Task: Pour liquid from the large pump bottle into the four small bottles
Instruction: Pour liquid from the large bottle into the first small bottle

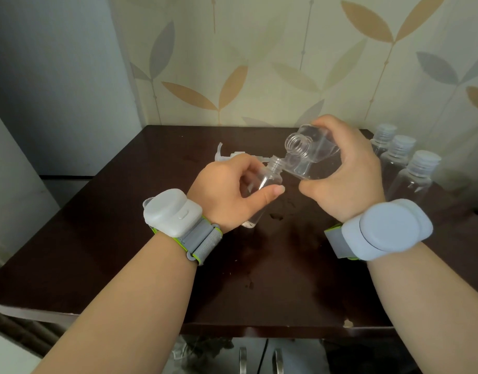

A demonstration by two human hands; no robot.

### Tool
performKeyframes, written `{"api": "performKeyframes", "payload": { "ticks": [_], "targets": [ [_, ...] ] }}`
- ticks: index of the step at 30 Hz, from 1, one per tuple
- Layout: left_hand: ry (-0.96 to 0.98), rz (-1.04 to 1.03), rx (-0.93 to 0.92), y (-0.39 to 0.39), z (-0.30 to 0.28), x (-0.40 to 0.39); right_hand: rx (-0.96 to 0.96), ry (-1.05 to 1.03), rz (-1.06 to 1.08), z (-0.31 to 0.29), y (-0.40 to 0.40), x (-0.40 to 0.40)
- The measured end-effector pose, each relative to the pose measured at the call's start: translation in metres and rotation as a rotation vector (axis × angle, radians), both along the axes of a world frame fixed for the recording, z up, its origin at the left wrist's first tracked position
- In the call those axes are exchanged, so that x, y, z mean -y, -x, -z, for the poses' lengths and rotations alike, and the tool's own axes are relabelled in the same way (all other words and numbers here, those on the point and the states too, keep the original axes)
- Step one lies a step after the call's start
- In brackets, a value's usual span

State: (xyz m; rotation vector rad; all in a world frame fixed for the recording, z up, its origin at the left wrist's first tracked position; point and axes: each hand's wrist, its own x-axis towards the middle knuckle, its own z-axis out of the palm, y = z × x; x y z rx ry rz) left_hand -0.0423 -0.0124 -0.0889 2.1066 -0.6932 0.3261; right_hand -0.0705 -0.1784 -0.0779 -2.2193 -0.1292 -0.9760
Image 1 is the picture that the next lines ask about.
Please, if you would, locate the person's right hand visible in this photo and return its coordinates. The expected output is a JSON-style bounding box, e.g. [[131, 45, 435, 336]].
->
[[298, 115, 386, 223]]

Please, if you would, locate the person's left hand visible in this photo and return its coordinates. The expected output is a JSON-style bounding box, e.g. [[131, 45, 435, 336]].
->
[[186, 154, 286, 234]]

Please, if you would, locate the small clear plastic bottle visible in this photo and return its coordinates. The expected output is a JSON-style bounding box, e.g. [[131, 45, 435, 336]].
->
[[241, 155, 285, 229]]

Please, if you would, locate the large clear plastic bottle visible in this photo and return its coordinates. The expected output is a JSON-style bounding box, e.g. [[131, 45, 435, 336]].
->
[[283, 124, 341, 181]]

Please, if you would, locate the person's right forearm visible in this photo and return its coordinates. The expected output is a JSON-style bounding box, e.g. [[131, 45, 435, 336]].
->
[[367, 241, 478, 374]]

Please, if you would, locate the person's left forearm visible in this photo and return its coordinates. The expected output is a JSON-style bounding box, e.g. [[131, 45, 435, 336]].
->
[[32, 231, 200, 374]]

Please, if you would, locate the white pump dispenser cap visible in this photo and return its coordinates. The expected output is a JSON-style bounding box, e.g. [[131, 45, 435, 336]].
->
[[216, 142, 271, 164]]

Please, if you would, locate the dark brown wooden table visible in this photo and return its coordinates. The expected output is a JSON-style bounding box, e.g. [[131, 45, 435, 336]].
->
[[0, 125, 478, 339]]

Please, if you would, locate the clear bottle with white cap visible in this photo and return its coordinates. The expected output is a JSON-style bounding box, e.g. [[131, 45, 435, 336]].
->
[[369, 123, 398, 158], [380, 135, 417, 191], [385, 150, 442, 205]]

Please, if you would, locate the white right wrist tracker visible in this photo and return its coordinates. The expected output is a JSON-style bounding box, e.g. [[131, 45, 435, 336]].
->
[[324, 199, 434, 262]]

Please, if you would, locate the white wrist tracker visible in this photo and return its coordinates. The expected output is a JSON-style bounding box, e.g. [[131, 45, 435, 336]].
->
[[143, 189, 223, 266], [324, 199, 434, 262]]

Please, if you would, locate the white left wrist tracker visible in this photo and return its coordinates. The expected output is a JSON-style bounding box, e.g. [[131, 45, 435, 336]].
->
[[143, 189, 223, 266]]

